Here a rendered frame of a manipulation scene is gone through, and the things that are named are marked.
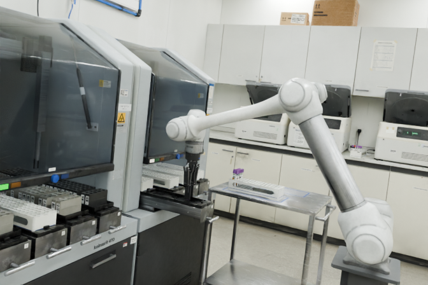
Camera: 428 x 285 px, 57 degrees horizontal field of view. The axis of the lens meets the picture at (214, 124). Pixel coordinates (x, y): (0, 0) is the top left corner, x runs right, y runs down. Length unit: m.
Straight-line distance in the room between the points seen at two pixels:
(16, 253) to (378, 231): 1.20
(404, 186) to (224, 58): 2.35
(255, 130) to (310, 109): 2.70
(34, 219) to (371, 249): 1.16
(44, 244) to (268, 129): 3.05
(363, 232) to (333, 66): 2.99
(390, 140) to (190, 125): 2.57
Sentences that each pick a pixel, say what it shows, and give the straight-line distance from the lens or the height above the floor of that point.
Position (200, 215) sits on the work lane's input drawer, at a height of 0.77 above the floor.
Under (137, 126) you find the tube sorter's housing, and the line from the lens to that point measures 1.89.
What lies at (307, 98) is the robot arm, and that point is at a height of 1.36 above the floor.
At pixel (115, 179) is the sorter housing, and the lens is 1.83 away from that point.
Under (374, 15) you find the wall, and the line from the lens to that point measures 4.74.
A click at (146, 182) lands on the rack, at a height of 0.86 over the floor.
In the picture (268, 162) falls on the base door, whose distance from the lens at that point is 4.19.
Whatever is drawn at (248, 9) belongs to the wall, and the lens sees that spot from 5.09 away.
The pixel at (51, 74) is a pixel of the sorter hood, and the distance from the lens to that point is 1.47.
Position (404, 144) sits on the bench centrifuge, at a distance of 3.98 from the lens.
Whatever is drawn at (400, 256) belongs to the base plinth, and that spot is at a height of 0.04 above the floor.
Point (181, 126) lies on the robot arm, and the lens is 1.73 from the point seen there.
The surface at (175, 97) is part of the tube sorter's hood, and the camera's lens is 2.12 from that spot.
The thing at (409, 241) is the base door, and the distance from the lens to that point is 4.13.
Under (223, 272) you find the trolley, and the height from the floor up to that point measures 0.28.
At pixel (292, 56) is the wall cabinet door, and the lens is 4.44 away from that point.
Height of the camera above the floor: 1.33
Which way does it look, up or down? 4 degrees down
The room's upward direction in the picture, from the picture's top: 6 degrees clockwise
